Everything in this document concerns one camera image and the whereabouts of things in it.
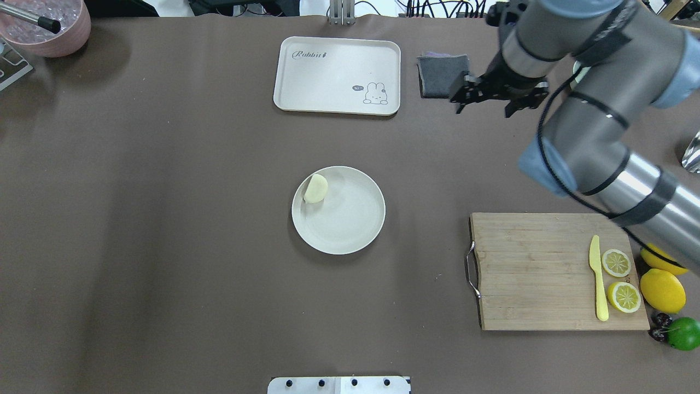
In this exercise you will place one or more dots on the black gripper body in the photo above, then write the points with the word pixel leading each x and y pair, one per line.
pixel 503 78

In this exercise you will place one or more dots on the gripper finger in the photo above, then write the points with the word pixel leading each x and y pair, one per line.
pixel 521 103
pixel 465 90

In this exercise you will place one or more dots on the beige round plate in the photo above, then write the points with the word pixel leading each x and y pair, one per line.
pixel 349 217

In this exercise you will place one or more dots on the white steamed bun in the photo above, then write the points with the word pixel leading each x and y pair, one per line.
pixel 316 190

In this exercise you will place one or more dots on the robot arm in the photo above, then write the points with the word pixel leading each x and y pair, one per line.
pixel 635 59

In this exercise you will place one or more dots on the cream rabbit tray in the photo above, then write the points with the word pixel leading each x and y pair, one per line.
pixel 338 75

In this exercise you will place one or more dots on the grey folded cloth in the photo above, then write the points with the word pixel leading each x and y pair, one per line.
pixel 437 72

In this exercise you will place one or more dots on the mint green bowl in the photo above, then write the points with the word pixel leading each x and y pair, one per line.
pixel 579 71

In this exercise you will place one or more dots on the wooden cutting board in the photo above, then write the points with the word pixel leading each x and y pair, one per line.
pixel 533 272

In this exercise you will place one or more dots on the silver foil object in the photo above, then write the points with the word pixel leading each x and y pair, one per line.
pixel 690 158

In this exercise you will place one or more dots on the upper lemon slice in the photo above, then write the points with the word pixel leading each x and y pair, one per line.
pixel 616 263

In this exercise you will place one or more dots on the lemon slice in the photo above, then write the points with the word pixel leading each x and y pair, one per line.
pixel 624 297
pixel 616 263

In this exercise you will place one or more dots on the wooden stand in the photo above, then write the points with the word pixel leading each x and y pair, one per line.
pixel 671 10

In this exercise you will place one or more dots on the upper whole lemon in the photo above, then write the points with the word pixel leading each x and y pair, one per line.
pixel 651 255

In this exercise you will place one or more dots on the whole lemon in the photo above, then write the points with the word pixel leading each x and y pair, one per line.
pixel 663 291
pixel 651 255

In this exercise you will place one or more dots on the lower lemon slice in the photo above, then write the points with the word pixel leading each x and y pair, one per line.
pixel 624 297

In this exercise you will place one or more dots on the yellow plastic knife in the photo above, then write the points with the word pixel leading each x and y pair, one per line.
pixel 595 264

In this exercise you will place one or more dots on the lower whole lemon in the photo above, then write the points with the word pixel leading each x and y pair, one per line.
pixel 663 291

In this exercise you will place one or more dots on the dark cherries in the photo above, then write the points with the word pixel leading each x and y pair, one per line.
pixel 660 322

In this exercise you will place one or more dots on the green lime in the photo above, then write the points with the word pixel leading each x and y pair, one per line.
pixel 683 334

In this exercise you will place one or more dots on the metal rod black tip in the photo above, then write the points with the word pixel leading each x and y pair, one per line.
pixel 33 18

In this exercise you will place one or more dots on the pink bucket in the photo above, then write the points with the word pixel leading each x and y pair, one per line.
pixel 68 27

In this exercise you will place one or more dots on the aluminium camera post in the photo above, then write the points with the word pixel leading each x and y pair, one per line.
pixel 341 13

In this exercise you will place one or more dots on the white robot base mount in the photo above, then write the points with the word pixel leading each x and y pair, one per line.
pixel 341 384

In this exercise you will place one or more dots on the grey metal bracket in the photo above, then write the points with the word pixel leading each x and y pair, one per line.
pixel 13 65

